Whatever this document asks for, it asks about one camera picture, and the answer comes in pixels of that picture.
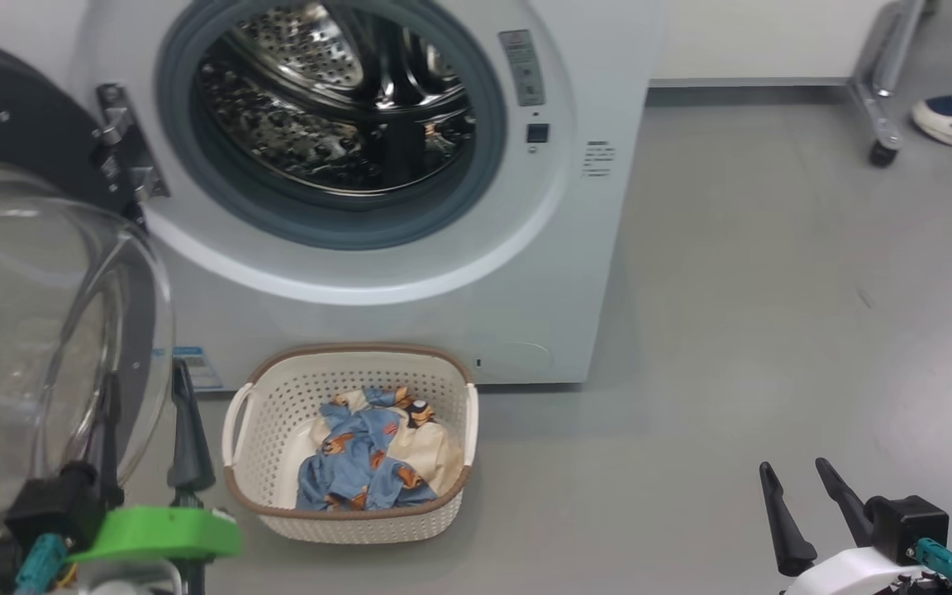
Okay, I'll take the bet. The grey rubber door gasket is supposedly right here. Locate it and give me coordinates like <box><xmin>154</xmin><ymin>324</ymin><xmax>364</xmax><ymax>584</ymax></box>
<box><xmin>155</xmin><ymin>0</ymin><xmax>508</xmax><ymax>251</ymax></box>

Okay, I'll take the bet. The teal right cable connector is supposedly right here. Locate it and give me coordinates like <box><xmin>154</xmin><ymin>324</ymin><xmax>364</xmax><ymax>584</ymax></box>
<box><xmin>910</xmin><ymin>537</ymin><xmax>952</xmax><ymax>594</ymax></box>

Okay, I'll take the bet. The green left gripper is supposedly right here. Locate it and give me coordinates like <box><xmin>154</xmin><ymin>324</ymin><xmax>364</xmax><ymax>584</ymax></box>
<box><xmin>67</xmin><ymin>358</ymin><xmax>243</xmax><ymax>564</ymax></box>

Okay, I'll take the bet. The teal cable connector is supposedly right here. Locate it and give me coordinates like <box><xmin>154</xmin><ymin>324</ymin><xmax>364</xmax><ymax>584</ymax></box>
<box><xmin>13</xmin><ymin>533</ymin><xmax>68</xmax><ymax>595</ymax></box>
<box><xmin>910</xmin><ymin>537</ymin><xmax>952</xmax><ymax>594</ymax></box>

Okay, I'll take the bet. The cream perforated laundry basket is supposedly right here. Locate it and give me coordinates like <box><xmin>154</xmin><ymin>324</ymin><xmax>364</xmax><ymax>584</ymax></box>
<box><xmin>222</xmin><ymin>343</ymin><xmax>479</xmax><ymax>545</ymax></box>

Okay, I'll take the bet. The teal left cable connector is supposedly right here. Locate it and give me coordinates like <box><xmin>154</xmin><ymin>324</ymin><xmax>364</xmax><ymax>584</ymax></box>
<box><xmin>13</xmin><ymin>533</ymin><xmax>68</xmax><ymax>595</ymax></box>

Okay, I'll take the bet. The metal door hinge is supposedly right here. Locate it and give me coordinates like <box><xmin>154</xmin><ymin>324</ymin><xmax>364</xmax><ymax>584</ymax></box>
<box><xmin>94</xmin><ymin>83</ymin><xmax>169</xmax><ymax>203</ymax></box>

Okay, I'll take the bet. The blue bear-print garment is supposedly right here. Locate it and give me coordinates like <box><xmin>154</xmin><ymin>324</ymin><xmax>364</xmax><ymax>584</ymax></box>
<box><xmin>296</xmin><ymin>387</ymin><xmax>440</xmax><ymax>512</ymax></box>

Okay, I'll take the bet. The black ring glass washer door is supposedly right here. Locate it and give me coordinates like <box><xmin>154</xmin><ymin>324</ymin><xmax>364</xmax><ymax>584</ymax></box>
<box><xmin>0</xmin><ymin>33</ymin><xmax>175</xmax><ymax>546</ymax></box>

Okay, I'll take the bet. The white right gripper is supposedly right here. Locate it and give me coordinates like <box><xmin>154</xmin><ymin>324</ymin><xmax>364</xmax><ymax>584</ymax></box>
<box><xmin>759</xmin><ymin>457</ymin><xmax>940</xmax><ymax>595</ymax></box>

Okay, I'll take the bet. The white front-load washing machine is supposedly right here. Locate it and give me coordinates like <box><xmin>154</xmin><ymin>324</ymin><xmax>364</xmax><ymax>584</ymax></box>
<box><xmin>71</xmin><ymin>0</ymin><xmax>667</xmax><ymax>393</ymax></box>

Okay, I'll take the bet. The grey red instruction sticker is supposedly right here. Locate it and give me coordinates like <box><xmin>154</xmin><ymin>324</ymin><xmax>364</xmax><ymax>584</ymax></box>
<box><xmin>499</xmin><ymin>30</ymin><xmax>545</xmax><ymax>107</ymax></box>

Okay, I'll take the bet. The printed text label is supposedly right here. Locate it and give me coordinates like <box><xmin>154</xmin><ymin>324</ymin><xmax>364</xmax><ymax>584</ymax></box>
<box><xmin>583</xmin><ymin>140</ymin><xmax>616</xmax><ymax>178</ymax></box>

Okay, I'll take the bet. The blue energy label sticker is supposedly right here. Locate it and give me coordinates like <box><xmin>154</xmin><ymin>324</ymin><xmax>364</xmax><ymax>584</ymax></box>
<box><xmin>172</xmin><ymin>347</ymin><xmax>225</xmax><ymax>392</ymax></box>

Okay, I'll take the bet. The metal frame leg with caster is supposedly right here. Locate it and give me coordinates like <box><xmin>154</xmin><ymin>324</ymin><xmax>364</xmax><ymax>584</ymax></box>
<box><xmin>848</xmin><ymin>0</ymin><xmax>927</xmax><ymax>169</ymax></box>

